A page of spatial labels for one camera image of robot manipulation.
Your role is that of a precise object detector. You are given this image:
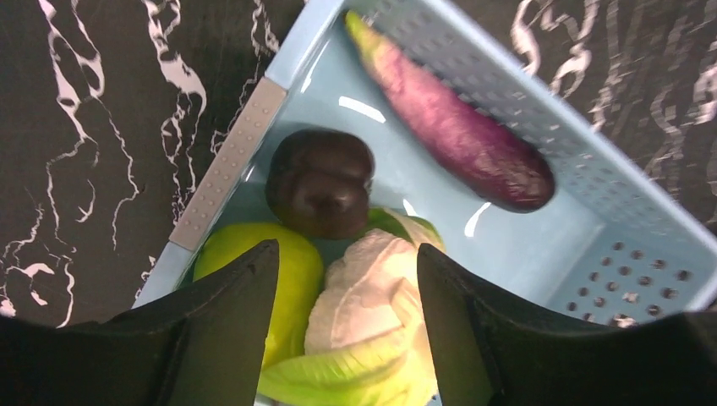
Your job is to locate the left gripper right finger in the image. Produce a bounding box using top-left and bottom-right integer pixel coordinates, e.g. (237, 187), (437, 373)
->
(417, 244), (716, 405)

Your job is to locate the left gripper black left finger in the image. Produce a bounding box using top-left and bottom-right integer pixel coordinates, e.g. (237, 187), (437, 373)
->
(1, 240), (279, 405)

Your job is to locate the green toy pear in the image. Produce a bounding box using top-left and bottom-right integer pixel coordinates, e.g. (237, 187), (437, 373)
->
(192, 222), (326, 371)

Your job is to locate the light blue plastic basket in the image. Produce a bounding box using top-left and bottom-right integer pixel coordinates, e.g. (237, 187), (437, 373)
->
(131, 0), (717, 406)

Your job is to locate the dark brown toy mangosteen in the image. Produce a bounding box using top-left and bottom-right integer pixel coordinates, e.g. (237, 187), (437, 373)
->
(265, 129), (375, 240)

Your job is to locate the green white toy cabbage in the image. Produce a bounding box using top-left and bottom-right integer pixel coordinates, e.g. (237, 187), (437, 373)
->
(258, 207), (444, 405)

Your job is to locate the long purple toy eggplant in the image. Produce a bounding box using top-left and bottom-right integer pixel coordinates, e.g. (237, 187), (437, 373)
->
(344, 10), (556, 213)

